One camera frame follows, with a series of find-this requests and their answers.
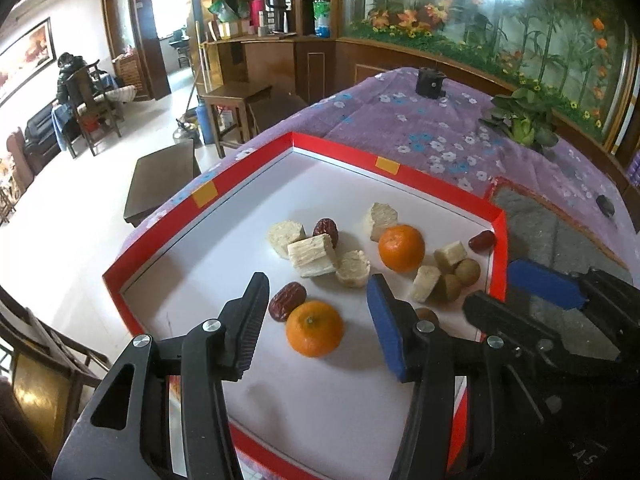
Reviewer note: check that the black thermos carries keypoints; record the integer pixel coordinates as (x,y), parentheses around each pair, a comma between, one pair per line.
(275,7)

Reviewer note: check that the wooden chair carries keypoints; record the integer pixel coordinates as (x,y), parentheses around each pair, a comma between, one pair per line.
(97,107)

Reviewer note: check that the grey felt mat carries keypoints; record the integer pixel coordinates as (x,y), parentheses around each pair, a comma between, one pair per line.
(540,230)

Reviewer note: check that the green potted plant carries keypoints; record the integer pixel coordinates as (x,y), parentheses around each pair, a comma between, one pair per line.
(520,120)

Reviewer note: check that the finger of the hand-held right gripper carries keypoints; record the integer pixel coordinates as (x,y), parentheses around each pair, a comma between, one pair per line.
(505,317)
(545,285)

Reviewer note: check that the framed wall painting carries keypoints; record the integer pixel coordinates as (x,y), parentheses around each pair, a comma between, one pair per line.
(27,55)

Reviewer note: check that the small black device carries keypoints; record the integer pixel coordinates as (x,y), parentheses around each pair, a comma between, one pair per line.
(430,82)

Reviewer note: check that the wooden stool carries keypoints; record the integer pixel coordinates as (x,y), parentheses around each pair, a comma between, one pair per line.
(235,105)

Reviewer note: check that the black sofa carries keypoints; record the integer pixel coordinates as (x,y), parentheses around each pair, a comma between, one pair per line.
(40,130)

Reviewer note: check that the wooden armchair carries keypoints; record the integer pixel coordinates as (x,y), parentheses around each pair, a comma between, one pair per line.
(40,370)

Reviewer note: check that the green plastic bottle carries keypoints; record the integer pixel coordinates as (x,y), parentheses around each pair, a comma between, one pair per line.
(321,15)

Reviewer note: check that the red gift box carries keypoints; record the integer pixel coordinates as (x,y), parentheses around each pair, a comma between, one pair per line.
(200,260)

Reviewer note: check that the green bag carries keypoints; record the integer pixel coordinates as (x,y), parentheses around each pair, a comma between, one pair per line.
(222,10)

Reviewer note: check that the red thermos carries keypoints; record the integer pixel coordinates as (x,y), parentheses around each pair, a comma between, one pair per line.
(257,10)

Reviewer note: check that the wooden side counter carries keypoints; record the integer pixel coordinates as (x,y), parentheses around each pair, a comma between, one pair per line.
(300,65)

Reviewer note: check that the purple spray can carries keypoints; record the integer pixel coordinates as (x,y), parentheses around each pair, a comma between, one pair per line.
(635,170)

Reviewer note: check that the floral glass partition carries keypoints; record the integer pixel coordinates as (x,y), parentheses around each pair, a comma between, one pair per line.
(500,20)

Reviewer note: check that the orange mandarin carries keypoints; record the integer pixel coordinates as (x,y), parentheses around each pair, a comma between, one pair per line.
(315,329)
(401,248)

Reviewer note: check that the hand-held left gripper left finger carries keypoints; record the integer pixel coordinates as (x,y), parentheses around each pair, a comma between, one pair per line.
(247,320)

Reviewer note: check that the black key fob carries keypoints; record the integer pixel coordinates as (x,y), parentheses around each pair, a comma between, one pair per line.
(605,206)

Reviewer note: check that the dark wooden coffee table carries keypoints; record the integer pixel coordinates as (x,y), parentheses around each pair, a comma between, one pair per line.
(160,180)

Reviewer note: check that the blue bottle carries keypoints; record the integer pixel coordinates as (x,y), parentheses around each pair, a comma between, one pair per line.
(204,122)

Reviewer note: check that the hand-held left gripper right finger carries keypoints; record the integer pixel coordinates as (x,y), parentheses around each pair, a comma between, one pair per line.
(390,325)

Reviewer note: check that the purple floral bedsheet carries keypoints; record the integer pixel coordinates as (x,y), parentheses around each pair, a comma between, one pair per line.
(425,120)

